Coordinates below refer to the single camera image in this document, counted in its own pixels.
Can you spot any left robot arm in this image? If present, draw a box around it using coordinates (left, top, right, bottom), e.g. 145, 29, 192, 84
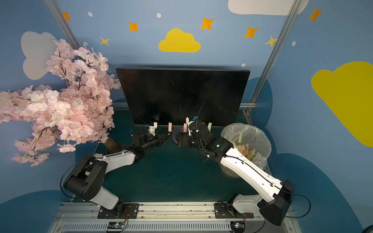
63, 130, 172, 218

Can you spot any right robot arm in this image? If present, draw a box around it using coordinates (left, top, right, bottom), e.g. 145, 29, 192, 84
175, 121, 294, 226

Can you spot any round grey monitor stand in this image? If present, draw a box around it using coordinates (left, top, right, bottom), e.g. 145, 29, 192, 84
172, 126, 184, 144

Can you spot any black computer monitor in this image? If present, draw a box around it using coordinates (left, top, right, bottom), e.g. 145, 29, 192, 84
117, 68, 251, 127

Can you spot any pile of discarded sticky notes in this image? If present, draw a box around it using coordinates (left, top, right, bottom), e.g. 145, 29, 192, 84
232, 133, 256, 161

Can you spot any bin with plastic bag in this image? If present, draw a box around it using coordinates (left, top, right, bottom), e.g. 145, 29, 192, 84
220, 123, 272, 170

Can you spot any pink cherry blossom tree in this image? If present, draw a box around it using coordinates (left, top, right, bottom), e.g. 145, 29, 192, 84
1, 39, 121, 166

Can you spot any left green circuit board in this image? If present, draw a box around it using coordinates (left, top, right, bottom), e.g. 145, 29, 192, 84
107, 222, 124, 231

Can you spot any green circuit board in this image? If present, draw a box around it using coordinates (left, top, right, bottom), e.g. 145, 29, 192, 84
107, 222, 124, 231
230, 221, 245, 233

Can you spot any right green circuit board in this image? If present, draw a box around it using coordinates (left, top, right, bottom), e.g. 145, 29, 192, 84
230, 221, 245, 233

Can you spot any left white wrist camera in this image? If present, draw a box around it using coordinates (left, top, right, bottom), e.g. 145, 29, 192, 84
149, 122, 158, 136

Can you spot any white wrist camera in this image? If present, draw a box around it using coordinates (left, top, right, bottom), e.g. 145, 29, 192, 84
149, 122, 158, 136
186, 116, 195, 136

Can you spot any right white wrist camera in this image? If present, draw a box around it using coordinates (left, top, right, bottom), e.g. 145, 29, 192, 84
186, 116, 195, 136

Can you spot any right aluminium frame post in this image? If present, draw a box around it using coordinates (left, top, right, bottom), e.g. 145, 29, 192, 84
244, 0, 302, 117

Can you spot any aluminium frame post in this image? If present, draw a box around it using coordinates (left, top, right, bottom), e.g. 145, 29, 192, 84
44, 0, 80, 50
244, 0, 302, 117

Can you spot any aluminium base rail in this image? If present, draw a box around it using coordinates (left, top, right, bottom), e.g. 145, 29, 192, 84
49, 202, 301, 233

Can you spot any left aluminium frame post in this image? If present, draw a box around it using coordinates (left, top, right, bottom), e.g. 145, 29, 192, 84
44, 0, 80, 50

